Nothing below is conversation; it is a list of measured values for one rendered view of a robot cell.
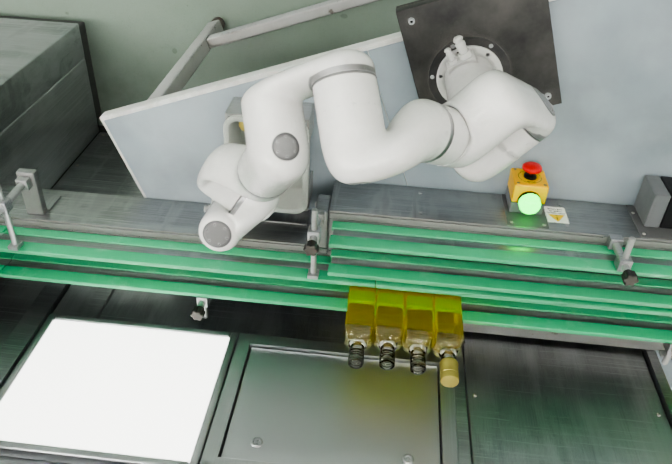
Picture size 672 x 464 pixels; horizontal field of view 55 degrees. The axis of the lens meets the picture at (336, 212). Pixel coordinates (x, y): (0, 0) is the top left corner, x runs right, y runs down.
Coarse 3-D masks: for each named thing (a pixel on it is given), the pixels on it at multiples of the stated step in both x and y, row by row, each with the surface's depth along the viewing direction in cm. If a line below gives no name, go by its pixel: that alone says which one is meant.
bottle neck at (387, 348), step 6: (384, 342) 124; (390, 342) 124; (384, 348) 123; (390, 348) 123; (384, 354) 121; (390, 354) 121; (384, 360) 120; (390, 360) 120; (384, 366) 122; (390, 366) 122
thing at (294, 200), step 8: (232, 120) 129; (240, 120) 129; (224, 128) 130; (232, 128) 133; (240, 128) 138; (224, 136) 131; (232, 136) 133; (240, 136) 139; (304, 176) 135; (296, 184) 145; (304, 184) 136; (288, 192) 144; (296, 192) 144; (304, 192) 137; (280, 200) 142; (288, 200) 142; (296, 200) 142; (304, 200) 138; (280, 208) 140; (288, 208) 140; (296, 208) 140; (304, 208) 139
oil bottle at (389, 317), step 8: (384, 296) 132; (392, 296) 132; (400, 296) 132; (376, 304) 131; (384, 304) 130; (392, 304) 130; (400, 304) 130; (376, 312) 129; (384, 312) 128; (392, 312) 128; (400, 312) 129; (376, 320) 127; (384, 320) 127; (392, 320) 127; (400, 320) 127; (376, 328) 125; (384, 328) 125; (392, 328) 125; (400, 328) 125; (376, 336) 125; (384, 336) 124; (392, 336) 124; (400, 336) 125; (376, 344) 126; (400, 344) 126
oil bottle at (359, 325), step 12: (360, 288) 135; (372, 288) 135; (348, 300) 132; (360, 300) 132; (372, 300) 132; (348, 312) 129; (360, 312) 129; (372, 312) 129; (348, 324) 126; (360, 324) 126; (372, 324) 127; (348, 336) 125; (360, 336) 125; (372, 336) 127
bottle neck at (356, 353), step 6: (354, 342) 124; (360, 342) 124; (354, 348) 123; (360, 348) 123; (354, 354) 122; (360, 354) 122; (348, 360) 122; (354, 360) 123; (360, 360) 121; (354, 366) 122; (360, 366) 122
